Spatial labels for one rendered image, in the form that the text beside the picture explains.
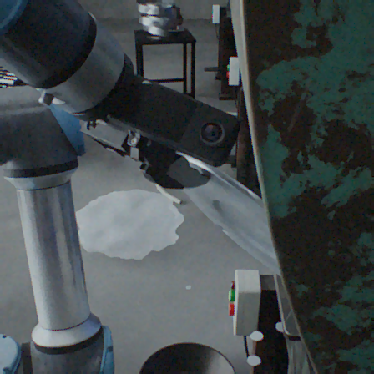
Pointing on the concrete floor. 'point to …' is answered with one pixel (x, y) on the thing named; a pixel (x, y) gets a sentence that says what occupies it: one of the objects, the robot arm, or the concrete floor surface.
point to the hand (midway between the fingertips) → (209, 174)
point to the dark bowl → (187, 361)
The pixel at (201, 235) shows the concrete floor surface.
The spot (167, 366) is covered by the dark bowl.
